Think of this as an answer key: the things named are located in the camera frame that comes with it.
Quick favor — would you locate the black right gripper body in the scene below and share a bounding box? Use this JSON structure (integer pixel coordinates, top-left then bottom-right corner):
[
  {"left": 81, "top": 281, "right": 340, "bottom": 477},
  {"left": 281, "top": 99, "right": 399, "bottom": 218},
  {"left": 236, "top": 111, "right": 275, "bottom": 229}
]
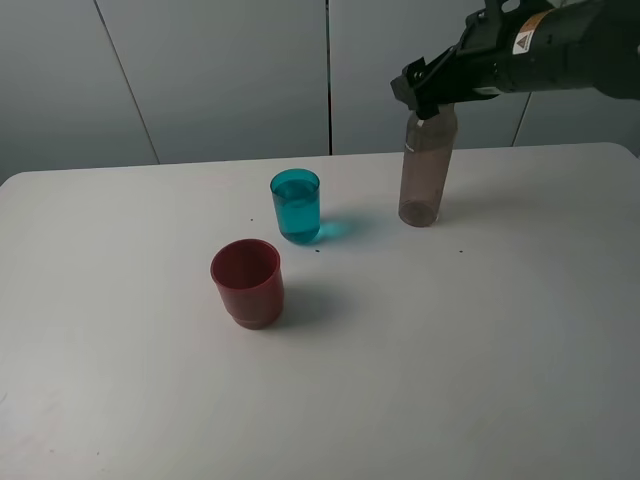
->
[{"left": 449, "top": 1, "right": 600, "bottom": 103}]

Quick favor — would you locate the red plastic cup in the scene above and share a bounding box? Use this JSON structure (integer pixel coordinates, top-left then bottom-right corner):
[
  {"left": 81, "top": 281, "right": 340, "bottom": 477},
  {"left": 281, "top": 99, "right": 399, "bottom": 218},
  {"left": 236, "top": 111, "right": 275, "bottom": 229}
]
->
[{"left": 210, "top": 239, "right": 284, "bottom": 330}]

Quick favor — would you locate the teal transparent plastic cup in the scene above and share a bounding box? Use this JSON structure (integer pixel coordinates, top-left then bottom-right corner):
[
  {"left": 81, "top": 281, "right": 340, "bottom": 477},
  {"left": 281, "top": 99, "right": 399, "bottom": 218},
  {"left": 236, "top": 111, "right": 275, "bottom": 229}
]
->
[{"left": 270, "top": 169, "right": 320, "bottom": 244}]

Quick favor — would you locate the brown transparent plastic bottle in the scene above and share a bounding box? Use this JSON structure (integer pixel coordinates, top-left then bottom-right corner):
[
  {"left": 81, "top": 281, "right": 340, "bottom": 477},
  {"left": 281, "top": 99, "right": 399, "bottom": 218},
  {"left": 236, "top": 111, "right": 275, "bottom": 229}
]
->
[{"left": 398, "top": 104, "right": 458, "bottom": 228}]

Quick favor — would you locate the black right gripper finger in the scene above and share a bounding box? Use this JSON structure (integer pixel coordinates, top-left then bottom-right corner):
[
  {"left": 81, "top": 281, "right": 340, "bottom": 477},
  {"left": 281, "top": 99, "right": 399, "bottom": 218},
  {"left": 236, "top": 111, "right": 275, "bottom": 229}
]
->
[{"left": 390, "top": 47, "right": 495, "bottom": 119}]

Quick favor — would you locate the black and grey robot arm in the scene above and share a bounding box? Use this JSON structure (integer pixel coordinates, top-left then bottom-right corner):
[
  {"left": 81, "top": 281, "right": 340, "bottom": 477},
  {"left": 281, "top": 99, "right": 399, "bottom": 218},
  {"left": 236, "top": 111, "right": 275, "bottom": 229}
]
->
[{"left": 391, "top": 1, "right": 639, "bottom": 119}]

